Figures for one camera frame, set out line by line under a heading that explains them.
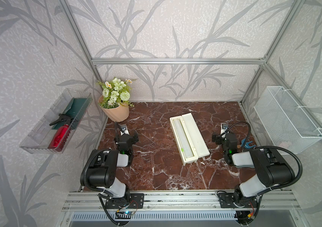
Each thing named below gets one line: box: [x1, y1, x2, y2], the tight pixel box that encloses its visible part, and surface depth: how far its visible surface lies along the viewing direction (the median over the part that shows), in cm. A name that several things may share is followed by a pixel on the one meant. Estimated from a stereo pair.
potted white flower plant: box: [97, 77, 135, 123], surface depth 91 cm
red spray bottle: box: [47, 113, 74, 152], surface depth 61 cm
